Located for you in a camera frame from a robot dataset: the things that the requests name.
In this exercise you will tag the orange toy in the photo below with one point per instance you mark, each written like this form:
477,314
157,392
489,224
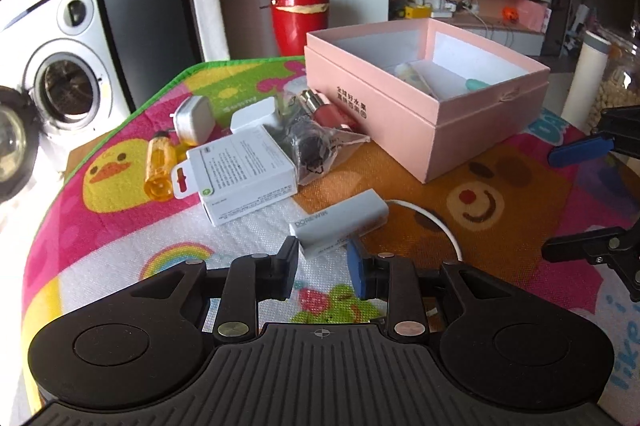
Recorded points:
510,14

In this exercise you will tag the yellow toy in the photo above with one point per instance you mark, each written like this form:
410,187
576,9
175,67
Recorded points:
417,12

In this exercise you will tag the white power strip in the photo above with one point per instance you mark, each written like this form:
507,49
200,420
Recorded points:
455,9

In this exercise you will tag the pink cardboard box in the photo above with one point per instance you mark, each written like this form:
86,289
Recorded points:
400,125

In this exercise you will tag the colourful cartoon play mat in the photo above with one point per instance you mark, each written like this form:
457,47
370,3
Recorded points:
150,226

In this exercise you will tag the pink shelf box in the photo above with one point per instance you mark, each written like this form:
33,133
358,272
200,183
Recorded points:
531,14

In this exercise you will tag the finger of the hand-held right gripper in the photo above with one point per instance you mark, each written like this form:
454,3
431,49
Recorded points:
580,150
575,248

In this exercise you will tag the teal small object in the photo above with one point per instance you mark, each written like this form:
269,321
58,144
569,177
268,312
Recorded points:
472,81

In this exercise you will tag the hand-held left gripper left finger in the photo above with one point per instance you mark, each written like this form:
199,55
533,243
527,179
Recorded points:
286,268

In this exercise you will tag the clear plastic bag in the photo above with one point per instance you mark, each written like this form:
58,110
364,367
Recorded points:
310,153

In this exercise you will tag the white product carton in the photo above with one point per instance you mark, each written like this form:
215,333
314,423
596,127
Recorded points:
240,176

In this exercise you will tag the red lipstick bottle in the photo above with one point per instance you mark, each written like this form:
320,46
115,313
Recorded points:
327,110

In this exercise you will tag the white rectangular charger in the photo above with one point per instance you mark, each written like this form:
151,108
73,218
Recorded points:
252,115

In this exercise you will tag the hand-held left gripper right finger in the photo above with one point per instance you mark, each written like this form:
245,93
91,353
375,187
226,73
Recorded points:
358,273

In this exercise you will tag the white washing machine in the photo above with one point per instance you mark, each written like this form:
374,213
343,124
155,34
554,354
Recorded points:
75,70

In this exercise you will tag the red trash bin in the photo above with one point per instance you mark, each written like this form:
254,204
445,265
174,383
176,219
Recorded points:
300,20

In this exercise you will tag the small cardboard box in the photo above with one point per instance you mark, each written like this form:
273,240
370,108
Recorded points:
80,155

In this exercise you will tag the white charger plug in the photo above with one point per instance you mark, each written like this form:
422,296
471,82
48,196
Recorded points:
192,118

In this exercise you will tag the white thermos bottle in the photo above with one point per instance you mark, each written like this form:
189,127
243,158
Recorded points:
582,80

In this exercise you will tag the glass jar with beans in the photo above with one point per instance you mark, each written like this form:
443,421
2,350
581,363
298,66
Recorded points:
625,75

